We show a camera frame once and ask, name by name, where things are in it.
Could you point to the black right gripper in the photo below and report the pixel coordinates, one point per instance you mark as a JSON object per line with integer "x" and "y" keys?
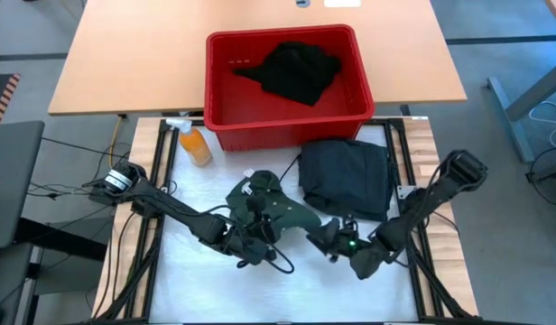
{"x": 350, "y": 244}

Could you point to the dark navy garment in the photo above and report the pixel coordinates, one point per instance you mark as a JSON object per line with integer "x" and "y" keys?
{"x": 345, "y": 176}

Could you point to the black garment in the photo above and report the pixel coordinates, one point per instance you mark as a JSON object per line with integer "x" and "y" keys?
{"x": 296, "y": 72}

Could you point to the white table mat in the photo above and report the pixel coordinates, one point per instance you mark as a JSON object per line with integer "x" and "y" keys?
{"x": 282, "y": 293}

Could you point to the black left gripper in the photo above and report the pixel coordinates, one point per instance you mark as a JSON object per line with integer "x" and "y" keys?
{"x": 248, "y": 244}

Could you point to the orange spray bottle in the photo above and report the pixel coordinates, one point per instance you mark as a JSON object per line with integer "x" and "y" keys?
{"x": 196, "y": 144}

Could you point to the red plastic bin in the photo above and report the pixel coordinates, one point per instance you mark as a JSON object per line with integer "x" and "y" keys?
{"x": 224, "y": 99}

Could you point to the black metal base bar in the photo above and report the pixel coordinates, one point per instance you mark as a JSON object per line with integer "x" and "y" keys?
{"x": 61, "y": 239}

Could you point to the black aluminium table frame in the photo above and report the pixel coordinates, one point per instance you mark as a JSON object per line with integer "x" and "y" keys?
{"x": 148, "y": 289}

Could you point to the white paper sheet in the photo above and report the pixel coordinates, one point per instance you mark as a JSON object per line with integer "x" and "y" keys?
{"x": 342, "y": 3}

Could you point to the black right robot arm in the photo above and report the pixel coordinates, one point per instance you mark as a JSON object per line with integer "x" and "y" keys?
{"x": 440, "y": 194}

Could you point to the grey desk leg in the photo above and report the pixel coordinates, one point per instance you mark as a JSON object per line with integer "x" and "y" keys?
{"x": 512, "y": 119}

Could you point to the dark green garment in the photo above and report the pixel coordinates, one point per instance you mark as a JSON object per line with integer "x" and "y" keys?
{"x": 282, "y": 212}

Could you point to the orange black striped floor mat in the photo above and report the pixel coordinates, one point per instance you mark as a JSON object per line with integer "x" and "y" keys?
{"x": 7, "y": 95}

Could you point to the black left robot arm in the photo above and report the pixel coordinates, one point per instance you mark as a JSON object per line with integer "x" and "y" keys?
{"x": 169, "y": 207}

